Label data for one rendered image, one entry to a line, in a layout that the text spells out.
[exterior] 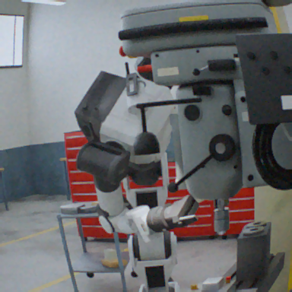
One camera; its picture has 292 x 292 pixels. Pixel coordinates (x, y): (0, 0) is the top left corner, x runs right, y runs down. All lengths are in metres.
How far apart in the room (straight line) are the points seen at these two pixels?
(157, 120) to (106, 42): 10.12
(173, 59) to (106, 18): 10.64
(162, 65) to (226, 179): 0.35
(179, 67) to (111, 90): 0.56
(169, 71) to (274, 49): 0.45
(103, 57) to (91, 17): 1.11
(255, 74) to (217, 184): 0.45
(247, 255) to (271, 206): 1.48
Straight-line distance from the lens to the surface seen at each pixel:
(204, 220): 6.62
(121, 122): 1.95
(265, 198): 3.38
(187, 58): 1.50
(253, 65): 1.19
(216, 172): 1.51
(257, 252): 1.91
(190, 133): 1.53
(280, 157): 1.44
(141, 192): 2.29
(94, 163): 1.89
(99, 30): 12.17
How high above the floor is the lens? 1.56
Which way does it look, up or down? 3 degrees down
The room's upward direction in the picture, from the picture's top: 6 degrees counter-clockwise
